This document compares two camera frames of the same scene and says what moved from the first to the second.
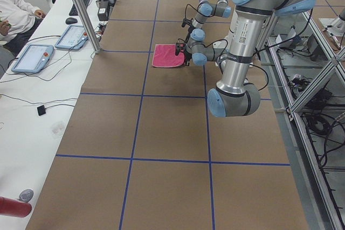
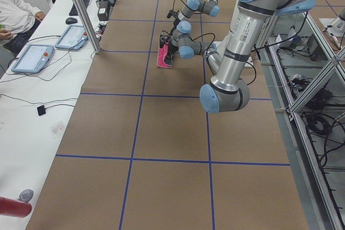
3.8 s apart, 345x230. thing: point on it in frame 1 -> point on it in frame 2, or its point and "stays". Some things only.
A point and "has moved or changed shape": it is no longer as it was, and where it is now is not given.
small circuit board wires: x=101 y=27 stays
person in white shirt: x=18 y=20 stays
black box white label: x=103 y=11 stays
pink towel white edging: x=164 y=56 has moved or changed shape
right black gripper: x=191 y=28 -> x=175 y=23
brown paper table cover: x=145 y=150 stays
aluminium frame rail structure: x=306 y=78 stays
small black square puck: x=41 y=110 stays
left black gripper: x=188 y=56 -> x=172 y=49
